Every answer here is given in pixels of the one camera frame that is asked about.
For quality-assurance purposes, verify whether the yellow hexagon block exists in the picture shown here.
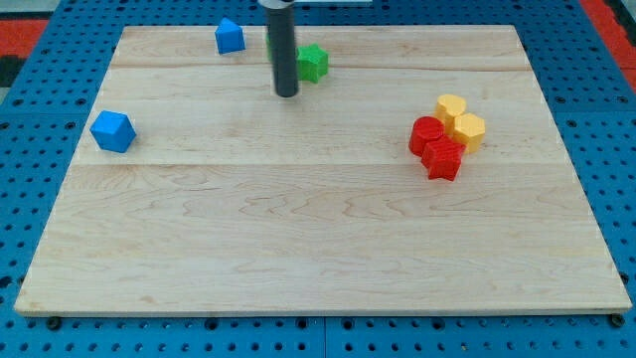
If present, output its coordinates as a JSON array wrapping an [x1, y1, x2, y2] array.
[[452, 113, 486, 153]]

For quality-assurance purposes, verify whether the red circle block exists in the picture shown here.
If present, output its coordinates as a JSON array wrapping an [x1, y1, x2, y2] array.
[[408, 116, 444, 156]]

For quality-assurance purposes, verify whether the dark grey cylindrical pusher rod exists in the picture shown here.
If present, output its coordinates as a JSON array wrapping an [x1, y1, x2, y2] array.
[[258, 0, 299, 97]]

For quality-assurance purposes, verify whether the red star block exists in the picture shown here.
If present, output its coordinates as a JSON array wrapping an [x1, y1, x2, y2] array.
[[421, 136, 466, 181]]

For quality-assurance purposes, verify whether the light wooden board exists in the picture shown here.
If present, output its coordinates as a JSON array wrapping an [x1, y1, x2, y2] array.
[[14, 25, 632, 317]]

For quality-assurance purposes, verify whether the green star block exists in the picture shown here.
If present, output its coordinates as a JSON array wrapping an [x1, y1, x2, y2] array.
[[297, 44, 329, 84]]

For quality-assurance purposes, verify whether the yellow heart block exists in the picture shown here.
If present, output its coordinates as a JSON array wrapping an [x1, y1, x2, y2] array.
[[434, 93, 467, 133]]

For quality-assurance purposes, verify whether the blue cube block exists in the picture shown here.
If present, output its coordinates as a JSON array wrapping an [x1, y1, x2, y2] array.
[[89, 110, 136, 153]]

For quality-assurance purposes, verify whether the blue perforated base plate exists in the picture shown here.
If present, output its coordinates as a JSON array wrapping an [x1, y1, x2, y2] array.
[[1, 0, 635, 357]]

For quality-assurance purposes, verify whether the blue pentagon block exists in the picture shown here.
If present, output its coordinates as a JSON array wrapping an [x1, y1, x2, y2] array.
[[215, 18, 245, 55]]

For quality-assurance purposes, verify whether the green circle block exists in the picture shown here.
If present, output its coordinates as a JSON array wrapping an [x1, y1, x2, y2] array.
[[264, 34, 272, 63]]

